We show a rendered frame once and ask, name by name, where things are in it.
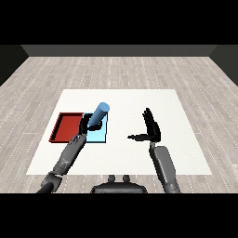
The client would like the red shallow open box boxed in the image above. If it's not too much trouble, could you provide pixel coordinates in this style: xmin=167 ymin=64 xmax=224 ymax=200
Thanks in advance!
xmin=48 ymin=112 xmax=85 ymax=144

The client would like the blue can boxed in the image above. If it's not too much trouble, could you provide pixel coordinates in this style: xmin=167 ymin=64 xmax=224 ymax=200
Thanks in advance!
xmin=87 ymin=102 xmax=111 ymax=128

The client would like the light blue shallow open box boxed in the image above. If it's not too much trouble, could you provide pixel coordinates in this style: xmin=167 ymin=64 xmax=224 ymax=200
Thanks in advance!
xmin=83 ymin=112 xmax=109 ymax=144

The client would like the dark grey robot body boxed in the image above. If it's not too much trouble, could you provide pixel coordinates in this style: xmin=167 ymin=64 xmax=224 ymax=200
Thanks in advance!
xmin=90 ymin=175 xmax=149 ymax=194

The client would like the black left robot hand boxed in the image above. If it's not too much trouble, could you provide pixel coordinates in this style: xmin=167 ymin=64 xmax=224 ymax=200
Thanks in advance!
xmin=79 ymin=112 xmax=104 ymax=136

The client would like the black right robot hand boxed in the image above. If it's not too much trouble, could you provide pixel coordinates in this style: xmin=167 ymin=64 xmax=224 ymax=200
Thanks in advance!
xmin=127 ymin=107 xmax=162 ymax=143

